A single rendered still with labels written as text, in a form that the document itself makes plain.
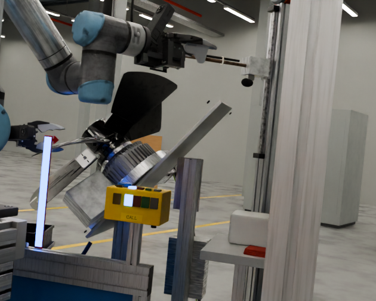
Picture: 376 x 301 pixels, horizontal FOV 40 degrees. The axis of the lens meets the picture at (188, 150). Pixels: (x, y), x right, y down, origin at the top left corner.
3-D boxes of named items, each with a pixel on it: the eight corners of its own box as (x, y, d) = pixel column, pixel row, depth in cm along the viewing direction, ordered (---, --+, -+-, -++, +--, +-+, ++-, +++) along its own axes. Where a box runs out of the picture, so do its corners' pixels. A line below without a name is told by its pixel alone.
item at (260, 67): (262, 80, 212) (264, 60, 212) (271, 79, 205) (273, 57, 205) (240, 76, 208) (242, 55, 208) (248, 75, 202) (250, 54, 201)
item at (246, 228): (277, 242, 196) (279, 213, 196) (274, 249, 181) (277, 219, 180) (233, 236, 200) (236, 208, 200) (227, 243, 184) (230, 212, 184)
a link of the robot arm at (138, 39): (113, 24, 119) (133, 15, 113) (129, 28, 122) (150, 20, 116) (112, 56, 118) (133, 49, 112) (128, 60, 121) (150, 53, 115)
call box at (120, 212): (168, 226, 145) (172, 189, 145) (159, 232, 136) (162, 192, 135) (115, 219, 149) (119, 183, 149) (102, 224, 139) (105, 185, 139)
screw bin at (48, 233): (52, 245, 178) (54, 224, 178) (41, 255, 161) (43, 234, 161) (-11, 239, 177) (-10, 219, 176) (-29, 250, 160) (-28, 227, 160)
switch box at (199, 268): (206, 293, 202) (210, 238, 202) (201, 300, 193) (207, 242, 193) (169, 287, 205) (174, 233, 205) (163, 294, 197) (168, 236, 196)
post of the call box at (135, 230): (139, 263, 144) (143, 220, 143) (136, 266, 141) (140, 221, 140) (129, 262, 144) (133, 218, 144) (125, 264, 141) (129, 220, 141)
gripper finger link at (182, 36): (197, 48, 127) (164, 45, 124) (197, 42, 128) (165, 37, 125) (205, 43, 123) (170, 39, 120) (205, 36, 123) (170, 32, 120)
